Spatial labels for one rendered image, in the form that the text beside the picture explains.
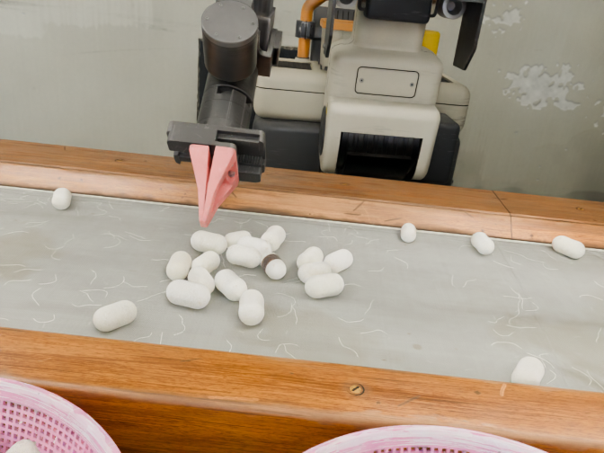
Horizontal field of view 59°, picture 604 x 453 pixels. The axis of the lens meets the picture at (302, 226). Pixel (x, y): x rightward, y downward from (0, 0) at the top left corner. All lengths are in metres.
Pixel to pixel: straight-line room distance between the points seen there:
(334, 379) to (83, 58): 2.39
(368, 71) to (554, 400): 0.80
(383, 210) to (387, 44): 0.51
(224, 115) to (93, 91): 2.10
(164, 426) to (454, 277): 0.34
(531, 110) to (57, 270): 2.46
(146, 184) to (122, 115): 1.96
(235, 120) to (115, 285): 0.21
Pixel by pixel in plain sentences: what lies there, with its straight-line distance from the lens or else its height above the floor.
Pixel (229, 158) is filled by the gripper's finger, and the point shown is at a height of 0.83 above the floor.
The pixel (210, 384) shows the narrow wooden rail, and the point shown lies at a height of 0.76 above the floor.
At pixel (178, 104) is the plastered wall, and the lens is 2.58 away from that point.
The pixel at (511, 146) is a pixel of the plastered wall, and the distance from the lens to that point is 2.79.
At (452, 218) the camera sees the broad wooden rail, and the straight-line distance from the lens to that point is 0.69.
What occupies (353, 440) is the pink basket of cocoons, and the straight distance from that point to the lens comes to 0.33.
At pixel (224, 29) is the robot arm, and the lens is 0.57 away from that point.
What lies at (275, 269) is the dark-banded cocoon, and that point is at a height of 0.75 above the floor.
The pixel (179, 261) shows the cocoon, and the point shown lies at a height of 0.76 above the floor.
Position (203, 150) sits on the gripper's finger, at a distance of 0.56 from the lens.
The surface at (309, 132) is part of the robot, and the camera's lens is 1.37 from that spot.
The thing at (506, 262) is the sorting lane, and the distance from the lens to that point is 0.64.
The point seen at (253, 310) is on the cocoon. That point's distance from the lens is 0.44.
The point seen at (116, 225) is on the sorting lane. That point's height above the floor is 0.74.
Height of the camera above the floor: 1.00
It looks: 24 degrees down
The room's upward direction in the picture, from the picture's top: 6 degrees clockwise
